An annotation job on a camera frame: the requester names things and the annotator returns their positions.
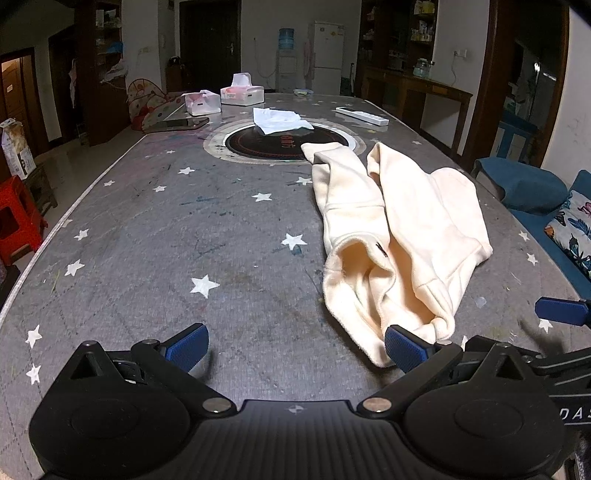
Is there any white remote control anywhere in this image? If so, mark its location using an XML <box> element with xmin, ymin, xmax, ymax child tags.
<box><xmin>335</xmin><ymin>107</ymin><xmax>390</xmax><ymax>127</ymax></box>

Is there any small green item on table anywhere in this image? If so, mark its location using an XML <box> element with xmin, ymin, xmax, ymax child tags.
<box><xmin>294</xmin><ymin>88</ymin><xmax>314</xmax><ymax>97</ymax></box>

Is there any dark wooden side table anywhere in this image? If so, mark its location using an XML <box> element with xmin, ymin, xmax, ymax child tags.
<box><xmin>361</xmin><ymin>67</ymin><xmax>473</xmax><ymax>161</ymax></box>

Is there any red plastic stool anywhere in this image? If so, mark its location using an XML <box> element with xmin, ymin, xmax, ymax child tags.
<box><xmin>1</xmin><ymin>176</ymin><xmax>48</xmax><ymax>266</ymax></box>

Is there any dark wooden display cabinet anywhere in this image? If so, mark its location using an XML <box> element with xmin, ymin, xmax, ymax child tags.
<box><xmin>74</xmin><ymin>1</ymin><xmax>129</xmax><ymax>146</ymax></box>

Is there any small white pink box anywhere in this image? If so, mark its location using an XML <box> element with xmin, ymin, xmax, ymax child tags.
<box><xmin>183</xmin><ymin>90</ymin><xmax>221</xmax><ymax>117</ymax></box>

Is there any blue sofa cushion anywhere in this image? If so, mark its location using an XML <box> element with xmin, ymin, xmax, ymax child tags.
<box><xmin>472</xmin><ymin>157</ymin><xmax>590</xmax><ymax>299</ymax></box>

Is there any water dispenser with blue bottle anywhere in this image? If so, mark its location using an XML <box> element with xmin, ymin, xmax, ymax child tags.
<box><xmin>276</xmin><ymin>28</ymin><xmax>297</xmax><ymax>93</ymax></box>

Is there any cream sweatshirt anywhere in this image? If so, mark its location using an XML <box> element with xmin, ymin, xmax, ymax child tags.
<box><xmin>301</xmin><ymin>143</ymin><xmax>493</xmax><ymax>367</ymax></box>

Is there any grey star pattern table cover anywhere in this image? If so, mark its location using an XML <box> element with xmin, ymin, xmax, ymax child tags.
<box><xmin>1</xmin><ymin>95</ymin><xmax>590</xmax><ymax>479</ymax></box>

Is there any white printed paper bag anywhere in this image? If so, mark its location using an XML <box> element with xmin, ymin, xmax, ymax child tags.
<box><xmin>0</xmin><ymin>118</ymin><xmax>36</xmax><ymax>180</ymax></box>

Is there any butterfly pattern pillow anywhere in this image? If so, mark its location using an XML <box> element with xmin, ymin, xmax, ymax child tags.
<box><xmin>544</xmin><ymin>190</ymin><xmax>591</xmax><ymax>278</ymax></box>

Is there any white crumpled cloth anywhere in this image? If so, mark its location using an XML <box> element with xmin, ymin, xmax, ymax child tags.
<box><xmin>252</xmin><ymin>108</ymin><xmax>314</xmax><ymax>135</ymax></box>

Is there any white refrigerator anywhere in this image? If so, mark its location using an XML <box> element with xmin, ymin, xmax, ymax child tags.
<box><xmin>304</xmin><ymin>21</ymin><xmax>345</xmax><ymax>95</ymax></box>

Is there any pink white tissue box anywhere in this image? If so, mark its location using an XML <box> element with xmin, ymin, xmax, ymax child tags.
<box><xmin>221</xmin><ymin>72</ymin><xmax>264</xmax><ymax>107</ymax></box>

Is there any dark tablet on table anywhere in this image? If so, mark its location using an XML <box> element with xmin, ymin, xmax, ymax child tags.
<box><xmin>143</xmin><ymin>117</ymin><xmax>209</xmax><ymax>134</ymax></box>

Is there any round black induction cooktop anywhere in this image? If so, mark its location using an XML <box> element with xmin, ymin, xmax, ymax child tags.
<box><xmin>204</xmin><ymin>119</ymin><xmax>367</xmax><ymax>166</ymax></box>

